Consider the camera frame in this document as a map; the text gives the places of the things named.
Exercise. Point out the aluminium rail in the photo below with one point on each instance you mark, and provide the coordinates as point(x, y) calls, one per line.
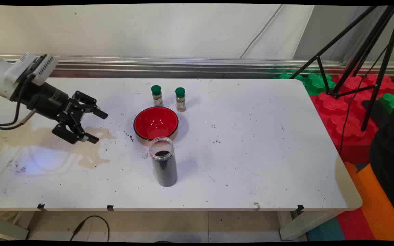
point(183, 65)

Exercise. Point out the white table leg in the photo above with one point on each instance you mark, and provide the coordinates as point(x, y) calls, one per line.
point(299, 225)

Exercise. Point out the clear jar with black grains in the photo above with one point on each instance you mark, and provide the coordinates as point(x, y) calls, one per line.
point(164, 171)

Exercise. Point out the orange foam mat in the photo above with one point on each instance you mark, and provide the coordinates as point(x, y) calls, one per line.
point(378, 205)

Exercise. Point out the green foam block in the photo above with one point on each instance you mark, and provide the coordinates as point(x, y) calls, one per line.
point(392, 100)
point(316, 83)

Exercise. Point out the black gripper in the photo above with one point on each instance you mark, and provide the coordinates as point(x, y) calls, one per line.
point(50, 100)

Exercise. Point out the green-capped spice bottle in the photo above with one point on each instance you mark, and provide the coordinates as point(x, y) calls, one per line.
point(157, 90)
point(180, 92)

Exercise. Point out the teal foam mat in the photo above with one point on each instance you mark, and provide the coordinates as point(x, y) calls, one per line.
point(325, 232)

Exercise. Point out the black tripod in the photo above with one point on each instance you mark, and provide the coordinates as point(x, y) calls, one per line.
point(382, 68)

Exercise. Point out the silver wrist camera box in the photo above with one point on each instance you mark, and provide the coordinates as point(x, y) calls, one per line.
point(44, 66)

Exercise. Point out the large black object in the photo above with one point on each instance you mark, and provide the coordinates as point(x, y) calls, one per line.
point(392, 153)

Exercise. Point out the red bowl with black rim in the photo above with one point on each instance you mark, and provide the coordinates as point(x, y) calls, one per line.
point(156, 121)

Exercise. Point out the red foam mat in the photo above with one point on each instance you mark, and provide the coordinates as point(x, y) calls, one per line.
point(354, 225)

